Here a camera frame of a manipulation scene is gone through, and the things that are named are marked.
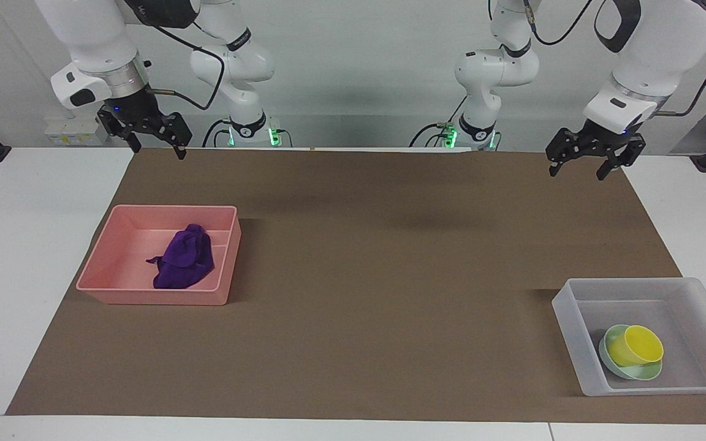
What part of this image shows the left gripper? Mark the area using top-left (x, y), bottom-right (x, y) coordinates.
top-left (545, 119), bottom-right (647, 182)

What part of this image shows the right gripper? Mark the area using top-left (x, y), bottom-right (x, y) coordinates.
top-left (96, 88), bottom-right (194, 161)

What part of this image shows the pink plastic box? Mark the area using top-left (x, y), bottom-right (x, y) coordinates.
top-left (75, 204), bottom-right (243, 306)

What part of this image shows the translucent plastic box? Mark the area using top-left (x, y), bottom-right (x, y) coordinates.
top-left (551, 277), bottom-right (706, 398)

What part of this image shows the purple cloth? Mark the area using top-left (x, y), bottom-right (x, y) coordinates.
top-left (146, 223), bottom-right (216, 290)

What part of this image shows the yellow cup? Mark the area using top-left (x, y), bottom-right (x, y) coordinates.
top-left (608, 325), bottom-right (665, 368)

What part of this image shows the white wall socket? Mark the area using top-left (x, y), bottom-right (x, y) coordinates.
top-left (43, 117), bottom-right (104, 147)

